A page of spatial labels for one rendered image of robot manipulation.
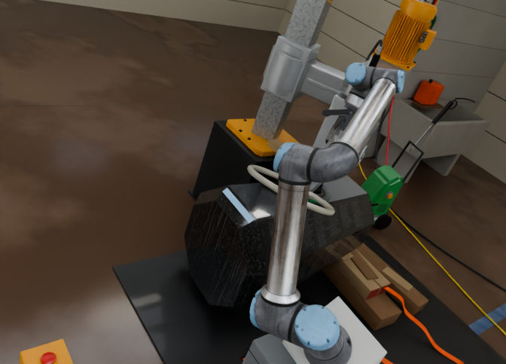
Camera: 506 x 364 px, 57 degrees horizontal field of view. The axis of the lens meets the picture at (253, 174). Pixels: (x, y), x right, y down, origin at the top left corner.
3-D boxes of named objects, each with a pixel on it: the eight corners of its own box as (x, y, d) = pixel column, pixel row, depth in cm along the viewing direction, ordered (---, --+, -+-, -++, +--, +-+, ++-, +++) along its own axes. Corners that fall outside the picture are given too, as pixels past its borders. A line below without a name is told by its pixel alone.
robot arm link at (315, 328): (334, 367, 169) (327, 353, 156) (293, 348, 178) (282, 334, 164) (349, 328, 176) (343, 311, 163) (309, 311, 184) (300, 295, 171)
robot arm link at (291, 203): (285, 350, 170) (311, 151, 150) (245, 331, 179) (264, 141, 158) (303, 330, 183) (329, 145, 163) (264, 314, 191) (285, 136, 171)
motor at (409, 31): (379, 49, 333) (405, -8, 313) (419, 67, 324) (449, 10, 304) (369, 53, 310) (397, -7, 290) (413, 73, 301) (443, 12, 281)
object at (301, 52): (250, 81, 353) (267, 29, 333) (284, 82, 375) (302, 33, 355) (277, 102, 332) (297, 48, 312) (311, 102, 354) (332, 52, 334)
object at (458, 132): (364, 158, 589) (394, 97, 546) (420, 152, 670) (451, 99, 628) (400, 188, 551) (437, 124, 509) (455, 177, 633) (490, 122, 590)
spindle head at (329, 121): (325, 143, 317) (352, 84, 295) (354, 158, 311) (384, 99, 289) (306, 159, 288) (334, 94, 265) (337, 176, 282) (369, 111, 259)
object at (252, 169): (262, 169, 265) (265, 164, 264) (339, 212, 251) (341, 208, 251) (232, 167, 218) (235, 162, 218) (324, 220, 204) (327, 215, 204)
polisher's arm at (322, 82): (256, 79, 338) (267, 47, 326) (270, 70, 367) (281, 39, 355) (350, 121, 327) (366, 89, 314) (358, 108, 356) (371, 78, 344)
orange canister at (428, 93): (406, 99, 566) (419, 74, 550) (428, 100, 597) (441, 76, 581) (420, 108, 553) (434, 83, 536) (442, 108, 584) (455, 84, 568)
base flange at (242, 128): (223, 123, 373) (224, 117, 371) (269, 121, 404) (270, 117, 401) (257, 157, 344) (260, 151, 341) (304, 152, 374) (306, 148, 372)
